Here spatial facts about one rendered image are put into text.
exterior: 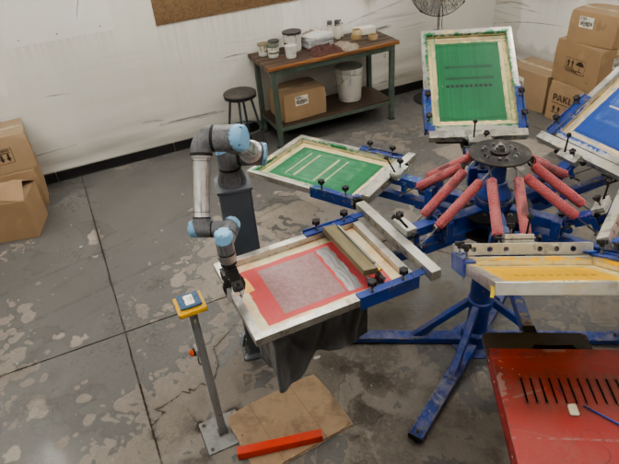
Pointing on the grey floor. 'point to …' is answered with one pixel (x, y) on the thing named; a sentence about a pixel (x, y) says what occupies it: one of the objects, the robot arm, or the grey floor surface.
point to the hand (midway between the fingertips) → (237, 298)
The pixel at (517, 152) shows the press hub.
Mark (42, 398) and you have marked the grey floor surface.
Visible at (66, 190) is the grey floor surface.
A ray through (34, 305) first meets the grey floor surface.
